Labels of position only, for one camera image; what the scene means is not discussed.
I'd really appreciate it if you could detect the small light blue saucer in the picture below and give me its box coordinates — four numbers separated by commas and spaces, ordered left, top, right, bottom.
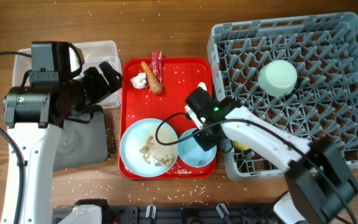
178, 137, 217, 168

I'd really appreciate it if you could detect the yellow plastic cup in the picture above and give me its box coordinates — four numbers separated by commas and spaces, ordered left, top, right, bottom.
233, 141, 250, 151

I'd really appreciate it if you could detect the mint green bowl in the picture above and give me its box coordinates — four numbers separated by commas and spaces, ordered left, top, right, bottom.
258, 60, 298, 97

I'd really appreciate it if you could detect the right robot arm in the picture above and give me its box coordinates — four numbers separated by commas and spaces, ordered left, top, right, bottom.
185, 87, 358, 223

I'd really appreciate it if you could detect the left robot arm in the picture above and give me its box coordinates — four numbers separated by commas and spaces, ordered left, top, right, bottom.
1, 41, 122, 223

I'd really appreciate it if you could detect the grey dishwasher rack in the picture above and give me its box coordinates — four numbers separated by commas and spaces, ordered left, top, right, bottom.
207, 12, 358, 168

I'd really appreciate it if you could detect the crumpled white tissue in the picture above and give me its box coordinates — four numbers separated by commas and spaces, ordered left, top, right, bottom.
131, 72, 148, 89

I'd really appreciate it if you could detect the clear plastic bin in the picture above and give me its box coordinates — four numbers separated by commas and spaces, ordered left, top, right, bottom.
12, 40, 122, 109

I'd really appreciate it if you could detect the orange carrot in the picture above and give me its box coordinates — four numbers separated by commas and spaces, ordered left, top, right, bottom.
141, 61, 162, 95

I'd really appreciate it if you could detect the red snack wrapper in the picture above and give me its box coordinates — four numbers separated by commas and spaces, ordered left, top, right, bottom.
151, 51, 162, 85

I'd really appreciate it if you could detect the peanut shells and rice pile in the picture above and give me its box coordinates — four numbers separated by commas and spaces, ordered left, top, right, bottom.
139, 124, 177, 167

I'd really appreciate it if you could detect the white plastic spoon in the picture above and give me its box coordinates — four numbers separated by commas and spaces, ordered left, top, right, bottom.
198, 82, 208, 91

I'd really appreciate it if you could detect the black plastic tray bin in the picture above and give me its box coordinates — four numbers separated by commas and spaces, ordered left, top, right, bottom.
53, 105, 108, 171

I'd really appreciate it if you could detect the red plastic serving tray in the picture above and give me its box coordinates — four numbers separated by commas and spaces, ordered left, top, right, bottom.
118, 57, 216, 180

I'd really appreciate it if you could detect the large light blue plate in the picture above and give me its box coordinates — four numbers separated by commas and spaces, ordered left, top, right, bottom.
120, 118, 178, 178

